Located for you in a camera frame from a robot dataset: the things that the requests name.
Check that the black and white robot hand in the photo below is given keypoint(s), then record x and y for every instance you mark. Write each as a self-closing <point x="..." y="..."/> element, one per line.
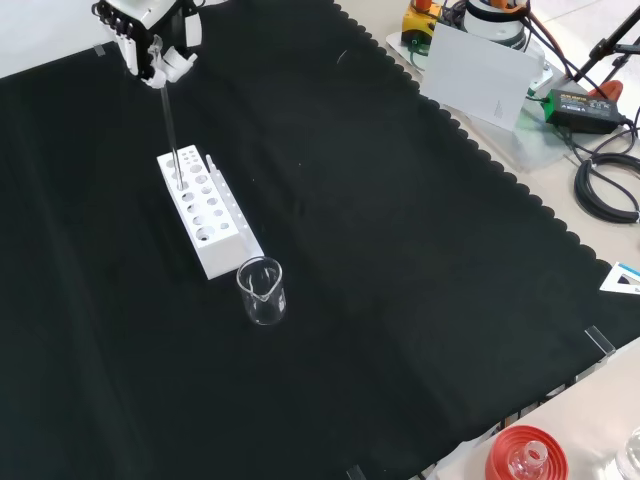
<point x="150" y="30"/>

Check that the clear glass rod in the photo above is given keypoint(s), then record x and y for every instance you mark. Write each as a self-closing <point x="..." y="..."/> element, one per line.
<point x="171" y="135"/>

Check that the white test tube rack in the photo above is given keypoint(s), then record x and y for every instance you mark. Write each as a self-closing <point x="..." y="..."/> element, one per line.
<point x="220" y="250"/>

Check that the clear cloth clip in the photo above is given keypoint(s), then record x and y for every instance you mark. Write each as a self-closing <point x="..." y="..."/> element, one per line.
<point x="600" y="341"/>
<point x="100" y="50"/>
<point x="356" y="473"/>

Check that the yellow stop button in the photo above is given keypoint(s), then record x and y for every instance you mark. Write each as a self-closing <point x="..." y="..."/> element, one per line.
<point x="419" y="25"/>

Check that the clear glass beaker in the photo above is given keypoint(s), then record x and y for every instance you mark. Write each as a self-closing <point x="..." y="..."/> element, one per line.
<point x="262" y="305"/>

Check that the black bench cloth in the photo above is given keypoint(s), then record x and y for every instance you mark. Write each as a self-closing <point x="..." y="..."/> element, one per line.
<point x="375" y="260"/>

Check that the pale board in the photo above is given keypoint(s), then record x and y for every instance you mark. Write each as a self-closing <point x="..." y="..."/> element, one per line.
<point x="475" y="75"/>

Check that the black power adapter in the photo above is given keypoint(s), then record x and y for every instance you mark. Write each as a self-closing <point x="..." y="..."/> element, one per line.
<point x="582" y="112"/>

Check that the black tripod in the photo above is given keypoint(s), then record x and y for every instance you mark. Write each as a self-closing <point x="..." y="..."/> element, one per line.
<point x="600" y="52"/>

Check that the orange clamp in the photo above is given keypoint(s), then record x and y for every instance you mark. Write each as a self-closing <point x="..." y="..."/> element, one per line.
<point x="611" y="90"/>

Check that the white triangle ruler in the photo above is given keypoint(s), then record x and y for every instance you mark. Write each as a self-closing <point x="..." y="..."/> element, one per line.
<point x="617" y="282"/>

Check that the clear round-bottom flask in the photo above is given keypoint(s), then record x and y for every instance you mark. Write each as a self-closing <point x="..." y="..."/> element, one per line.
<point x="530" y="460"/>

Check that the clear glass vessel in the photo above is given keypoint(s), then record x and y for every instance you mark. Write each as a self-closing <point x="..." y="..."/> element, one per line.
<point x="631" y="455"/>

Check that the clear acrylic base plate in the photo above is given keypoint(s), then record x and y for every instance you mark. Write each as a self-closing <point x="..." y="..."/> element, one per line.
<point x="540" y="150"/>

